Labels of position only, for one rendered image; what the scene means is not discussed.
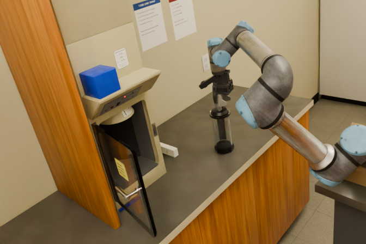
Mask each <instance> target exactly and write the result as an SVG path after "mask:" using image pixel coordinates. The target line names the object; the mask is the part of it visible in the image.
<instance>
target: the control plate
mask: <svg viewBox="0 0 366 244"><path fill-rule="evenodd" d="M141 87H142V86H140V87H138V88H136V89H134V90H132V91H131V92H129V93H127V94H125V95H123V96H121V97H119V98H117V99H115V100H113V101H111V102H109V103H107V104H105V105H104V107H103V109H102V112H101V114H100V116H101V115H102V114H104V113H106V112H108V111H110V110H112V109H114V108H116V107H117V106H119V105H121V104H123V103H125V102H126V101H129V100H131V99H132V98H134V97H136V96H137V94H138V92H139V91H140V89H141ZM132 92H133V93H132ZM124 96H125V97H124ZM132 96H133V97H132ZM128 98H129V99H128ZM124 100H125V102H124ZM118 102H120V104H119V105H117V103H118ZM116 105H117V106H116ZM112 106H114V107H113V108H112V109H111V107H112ZM105 110H107V111H105Z"/></svg>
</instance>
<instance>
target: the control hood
mask: <svg viewBox="0 0 366 244"><path fill-rule="evenodd" d="M160 74H161V70H155V69H150V68H141V69H139V70H136V71H134V72H132V73H130V74H128V75H126V76H124V77H122V78H120V79H118V80H119V84H120V87H121V89H120V90H118V91H116V92H114V93H112V94H110V95H108V96H106V97H104V98H102V99H96V98H94V97H91V96H87V95H84V96H82V99H83V102H84V105H85V108H86V111H87V115H88V118H89V119H91V120H94V119H96V118H97V117H99V116H100V114H101V112H102V109H103V107H104V105H105V104H107V103H109V102H111V101H113V100H115V99H117V98H119V97H121V96H123V95H125V94H127V93H129V92H131V91H132V90H134V89H136V88H138V87H140V86H142V87H141V89H140V91H139V92H138V94H137V96H138V95H141V94H143V93H144V92H146V91H148V90H150V89H151V88H152V87H153V85H154V84H155V82H156V80H157V79H158V77H159V75H160Z"/></svg>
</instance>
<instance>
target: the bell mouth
mask: <svg viewBox="0 0 366 244"><path fill-rule="evenodd" d="M133 114H134V109H133V108H132V107H131V106H130V107H128V108H127V109H125V110H123V111H121V112H119V113H118V114H116V115H114V116H112V117H110V118H108V119H107V120H105V121H103V122H101V123H100V124H102V125H112V124H117V123H120V122H122V121H124V120H126V119H128V118H130V117H131V116H132V115H133Z"/></svg>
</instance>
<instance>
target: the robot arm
mask: <svg viewBox="0 0 366 244"><path fill-rule="evenodd" d="M253 33H254V29H253V28H252V27H251V26H250V25H249V24H248V23H247V22H246V21H244V20H242V21H240V22H239V23H238V24H237V25H236V26H235V28H234V29H233V30H232V31H231V32H230V33H229V35H228V36H227V37H226V38H225V39H224V40H223V39H222V38H219V37H216V38H211V39H209V40H208V41H207V43H208V53H209V60H210V69H211V73H212V74H213V75H212V76H211V77H209V78H208V79H206V80H204V81H202V82H201V84H200V85H199V87H200V89H203V88H206V87H207V86H208V85H209V84H211V83H213V85H212V92H213V101H214V103H215V106H216V107H217V109H218V111H220V107H222V108H223V106H226V105H227V103H226V101H230V100H231V97H230V96H228V95H229V94H230V92H231V91H232V90H233V89H234V88H233V80H232V79H231V80H230V78H229V73H230V70H227V69H226V66H228V65H229V64H230V61H231V57H232V56H233V55H234V54H235V52H236V51H237V50H238V49H239V48H241V49H242V50H243V51H244V52H245V53H246V54H247V55H248V56H249V57H250V59H251V60H252V61H254V62H255V63H256V65H257V66H258V67H260V68H261V73H262V75H261V76H260V77H259V78H258V79H257V80H256V81H255V82H254V84H253V85H252V86H251V87H250V88H249V89H248V90H247V91H246V92H245V93H244V94H243V95H241V97H240V98H239V99H238V101H237V102H236V104H235V106H236V109H237V111H238V112H239V114H240V115H241V116H242V117H243V119H244V120H245V121H246V122H247V124H248V125H249V126H250V127H251V128H253V129H257V128H258V127H260V128H261V129H263V130H268V129H269V130H270V131H272V132H273V133H274V134H275V135H276V136H278V137H279V138H280V139H281V140H283V141H284V142H285V143H286V144H288V145H289V146H290V147H292V148H293V149H294V150H295V151H296V152H298V153H299V154H300V155H302V156H303V157H304V158H305V159H306V160H308V165H309V166H310V167H309V170H310V172H311V173H312V174H313V175H314V176H315V177H316V178H317V179H318V180H319V181H320V182H322V183H323V184H325V185H326V186H329V187H335V186H337V185H338V184H339V183H341V182H343V180H344V179H345V178H346V177H347V176H349V175H350V174H351V173H352V172H353V171H354V170H356V169H357V168H358V167H359V166H361V167H364V168H366V126H363V125H352V126H349V127H348V128H346V129H345V130H344V131H343V132H342V134H341V136H340V140H339V141H337V142H336V144H335V145H334V146H331V145H330V144H323V143H322V142H320V141H319V140H318V139H317V138H316V137H315V136H313V135H312V134H311V133H310V132H309V131H307V130H306V129H305V128H304V127H303V126H302V125H300V124H299V123H298V122H297V121H296V120H295V119H293V118H292V117H291V116H289V115H288V114H287V113H286V112H285V111H284V110H285V107H284V105H283V104H282V102H283V101H284V100H285V99H286V98H287V97H288V96H289V94H290V93H291V90H292V87H293V82H294V76H293V72H292V68H291V66H290V64H289V62H288V61H287V60H286V59H285V58H284V57H283V56H282V55H280V54H275V53H274V52H273V51H272V50H270V49H269V48H268V47H267V46H266V45H265V44H264V43H263V42H261V41H260V40H259V39H258V38H257V37H256V36H255V35H253Z"/></svg>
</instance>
